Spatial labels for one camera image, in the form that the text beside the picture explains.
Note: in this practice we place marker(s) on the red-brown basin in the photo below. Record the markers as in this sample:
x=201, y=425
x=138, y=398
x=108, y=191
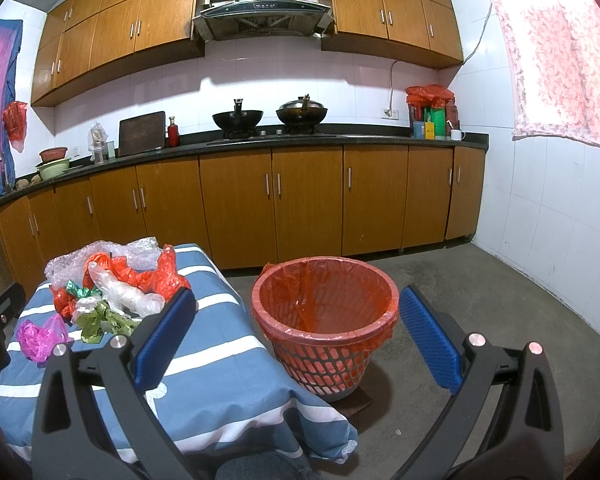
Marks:
x=51, y=154

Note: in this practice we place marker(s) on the green box on counter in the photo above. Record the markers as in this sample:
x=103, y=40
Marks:
x=438, y=118

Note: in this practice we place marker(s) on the black countertop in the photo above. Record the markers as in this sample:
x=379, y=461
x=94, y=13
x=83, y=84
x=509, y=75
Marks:
x=212, y=142

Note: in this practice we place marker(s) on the magenta plastic bag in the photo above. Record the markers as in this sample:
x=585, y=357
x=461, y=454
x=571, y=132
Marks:
x=37, y=342

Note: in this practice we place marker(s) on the white mug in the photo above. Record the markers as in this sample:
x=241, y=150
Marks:
x=457, y=135

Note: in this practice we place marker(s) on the white plastic bag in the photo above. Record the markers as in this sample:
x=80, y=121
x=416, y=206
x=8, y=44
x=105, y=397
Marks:
x=124, y=295

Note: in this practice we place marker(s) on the blue white striped tablecloth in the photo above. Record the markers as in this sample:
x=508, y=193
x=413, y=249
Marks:
x=222, y=392

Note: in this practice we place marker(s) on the dark cutting board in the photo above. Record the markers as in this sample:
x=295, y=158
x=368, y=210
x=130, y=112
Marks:
x=142, y=134

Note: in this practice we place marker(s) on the red bottle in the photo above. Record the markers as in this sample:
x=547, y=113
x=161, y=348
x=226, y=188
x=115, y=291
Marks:
x=173, y=134

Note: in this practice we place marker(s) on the left black wok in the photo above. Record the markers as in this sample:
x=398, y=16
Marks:
x=238, y=123

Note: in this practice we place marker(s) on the lower wooden cabinets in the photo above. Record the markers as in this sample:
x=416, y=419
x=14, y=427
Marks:
x=250, y=208

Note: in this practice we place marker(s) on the clear bubble wrap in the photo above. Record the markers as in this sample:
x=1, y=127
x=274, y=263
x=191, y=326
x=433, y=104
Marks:
x=140, y=255

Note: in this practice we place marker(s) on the right black wok with lid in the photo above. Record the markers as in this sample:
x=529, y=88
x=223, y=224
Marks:
x=302, y=115

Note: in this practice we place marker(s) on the red bag hanging on wall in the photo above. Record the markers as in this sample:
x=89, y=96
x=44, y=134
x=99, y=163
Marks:
x=15, y=122

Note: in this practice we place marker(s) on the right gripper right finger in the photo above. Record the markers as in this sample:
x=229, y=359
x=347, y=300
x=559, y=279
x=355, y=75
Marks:
x=524, y=440

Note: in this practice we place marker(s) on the olive green plastic bag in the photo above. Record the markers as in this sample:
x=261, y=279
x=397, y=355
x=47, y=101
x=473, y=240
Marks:
x=95, y=319

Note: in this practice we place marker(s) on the small red plastic bag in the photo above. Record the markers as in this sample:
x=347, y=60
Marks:
x=64, y=303

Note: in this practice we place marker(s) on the wooden cabinets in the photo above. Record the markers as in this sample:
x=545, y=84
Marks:
x=86, y=43
x=250, y=208

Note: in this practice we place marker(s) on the pink floral curtain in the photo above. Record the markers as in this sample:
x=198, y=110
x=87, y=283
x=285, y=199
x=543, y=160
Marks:
x=554, y=52

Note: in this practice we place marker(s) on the upper wooden cabinets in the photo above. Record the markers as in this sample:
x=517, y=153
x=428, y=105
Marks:
x=86, y=43

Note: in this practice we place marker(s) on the clear jar with bag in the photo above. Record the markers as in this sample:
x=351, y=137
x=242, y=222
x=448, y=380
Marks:
x=97, y=142

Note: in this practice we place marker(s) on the red bag on counter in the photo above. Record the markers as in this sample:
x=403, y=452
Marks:
x=434, y=96

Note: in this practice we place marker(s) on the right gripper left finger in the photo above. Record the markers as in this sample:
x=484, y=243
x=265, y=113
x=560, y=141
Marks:
x=70, y=438

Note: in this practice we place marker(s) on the steel range hood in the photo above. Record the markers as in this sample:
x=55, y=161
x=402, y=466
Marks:
x=216, y=20

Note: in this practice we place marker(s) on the red plastic trash basket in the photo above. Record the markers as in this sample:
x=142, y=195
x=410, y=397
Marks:
x=324, y=318

